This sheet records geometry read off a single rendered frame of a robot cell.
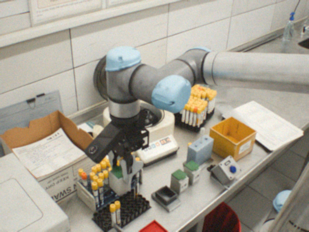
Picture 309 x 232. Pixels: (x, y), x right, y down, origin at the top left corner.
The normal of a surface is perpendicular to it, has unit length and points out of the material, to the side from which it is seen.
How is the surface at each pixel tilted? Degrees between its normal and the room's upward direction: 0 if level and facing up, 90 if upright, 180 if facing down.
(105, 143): 31
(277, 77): 86
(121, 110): 90
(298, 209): 88
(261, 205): 0
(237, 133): 90
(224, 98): 0
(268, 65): 53
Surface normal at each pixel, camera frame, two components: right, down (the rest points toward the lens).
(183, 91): 0.80, 0.36
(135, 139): 0.65, 0.45
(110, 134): -0.34, -0.52
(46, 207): 0.04, -0.82
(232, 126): -0.77, 0.34
